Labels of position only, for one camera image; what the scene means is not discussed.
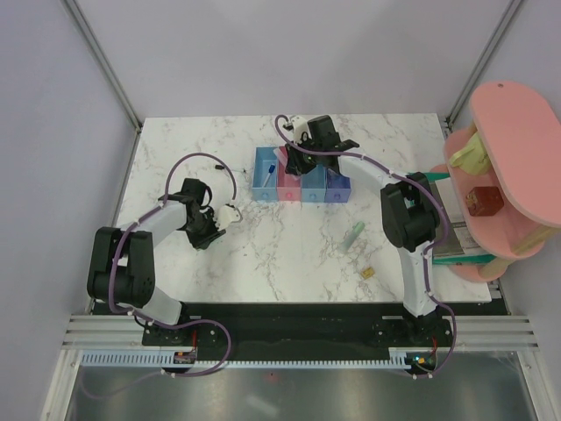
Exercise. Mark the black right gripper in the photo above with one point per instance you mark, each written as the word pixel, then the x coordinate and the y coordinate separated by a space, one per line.
pixel 294 164

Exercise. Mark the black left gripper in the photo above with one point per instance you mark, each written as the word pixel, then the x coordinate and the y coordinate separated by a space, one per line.
pixel 202 242

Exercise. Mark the pink correction tape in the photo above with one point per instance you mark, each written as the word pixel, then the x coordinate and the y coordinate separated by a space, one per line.
pixel 281 155

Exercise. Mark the blue whiteboard marker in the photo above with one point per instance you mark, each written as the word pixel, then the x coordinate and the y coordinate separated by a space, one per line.
pixel 269 174

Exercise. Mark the pink plastic bin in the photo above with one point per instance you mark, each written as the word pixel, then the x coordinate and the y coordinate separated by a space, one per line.
pixel 288 186

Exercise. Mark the teal blue plastic bin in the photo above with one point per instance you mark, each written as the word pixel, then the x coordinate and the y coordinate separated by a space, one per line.
pixel 314 185

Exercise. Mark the green correction tape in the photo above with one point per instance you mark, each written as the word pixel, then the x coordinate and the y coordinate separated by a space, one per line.
pixel 351 237

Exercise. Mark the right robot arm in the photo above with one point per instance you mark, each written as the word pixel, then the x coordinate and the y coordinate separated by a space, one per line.
pixel 410 214

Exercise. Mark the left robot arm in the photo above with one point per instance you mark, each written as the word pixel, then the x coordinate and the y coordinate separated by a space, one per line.
pixel 122 268

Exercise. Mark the light blue left bin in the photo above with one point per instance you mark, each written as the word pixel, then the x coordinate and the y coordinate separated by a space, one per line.
pixel 264 157

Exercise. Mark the dark blue plastic bin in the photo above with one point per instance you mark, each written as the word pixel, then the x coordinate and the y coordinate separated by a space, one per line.
pixel 338 188

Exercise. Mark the small gold binder clip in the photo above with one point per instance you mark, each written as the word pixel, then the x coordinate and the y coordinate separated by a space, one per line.
pixel 367 273

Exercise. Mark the yellow cup on shelf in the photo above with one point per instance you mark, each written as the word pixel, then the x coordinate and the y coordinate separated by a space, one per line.
pixel 472 158

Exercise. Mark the green book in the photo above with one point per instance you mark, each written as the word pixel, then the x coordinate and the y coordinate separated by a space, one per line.
pixel 459 247

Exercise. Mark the brown cube on shelf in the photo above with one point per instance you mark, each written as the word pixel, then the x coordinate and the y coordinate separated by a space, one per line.
pixel 484 201

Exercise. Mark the pink wooden shelf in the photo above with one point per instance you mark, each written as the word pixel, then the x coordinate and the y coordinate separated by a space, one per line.
pixel 521 135

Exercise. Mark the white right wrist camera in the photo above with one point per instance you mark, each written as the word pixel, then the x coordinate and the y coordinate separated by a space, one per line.
pixel 298 127

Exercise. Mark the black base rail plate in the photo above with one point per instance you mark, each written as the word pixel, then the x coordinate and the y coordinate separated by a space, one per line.
pixel 312 331

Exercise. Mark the aluminium frame rails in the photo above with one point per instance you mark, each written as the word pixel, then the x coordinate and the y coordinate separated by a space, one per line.
pixel 489 372

